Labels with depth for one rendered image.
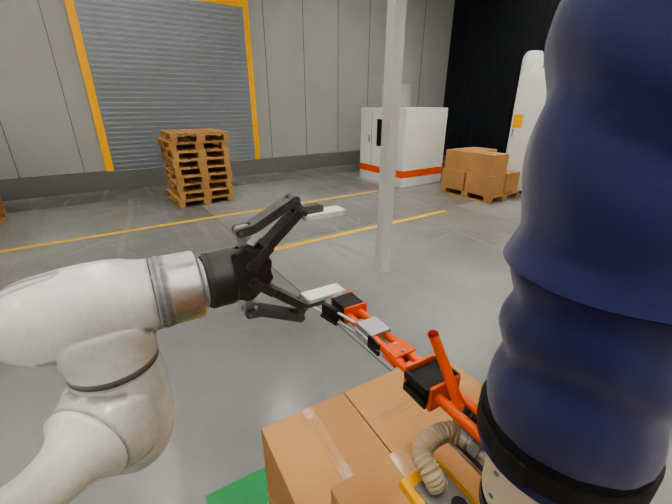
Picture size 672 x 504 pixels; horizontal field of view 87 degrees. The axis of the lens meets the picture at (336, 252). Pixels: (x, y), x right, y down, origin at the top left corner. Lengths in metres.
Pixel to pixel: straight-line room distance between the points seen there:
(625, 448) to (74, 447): 0.60
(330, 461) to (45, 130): 8.81
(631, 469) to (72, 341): 0.62
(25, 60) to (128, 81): 1.67
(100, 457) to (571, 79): 0.62
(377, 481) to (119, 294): 0.76
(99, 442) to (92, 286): 0.17
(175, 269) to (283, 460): 1.19
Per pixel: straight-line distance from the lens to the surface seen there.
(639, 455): 0.56
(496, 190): 7.59
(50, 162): 9.57
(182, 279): 0.45
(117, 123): 9.35
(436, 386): 0.79
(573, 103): 0.43
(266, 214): 0.48
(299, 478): 1.51
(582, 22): 0.42
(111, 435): 0.50
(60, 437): 0.52
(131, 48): 9.47
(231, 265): 0.47
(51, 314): 0.46
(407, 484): 0.81
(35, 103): 9.50
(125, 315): 0.45
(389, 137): 3.66
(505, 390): 0.55
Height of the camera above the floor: 1.78
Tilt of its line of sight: 23 degrees down
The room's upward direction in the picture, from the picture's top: straight up
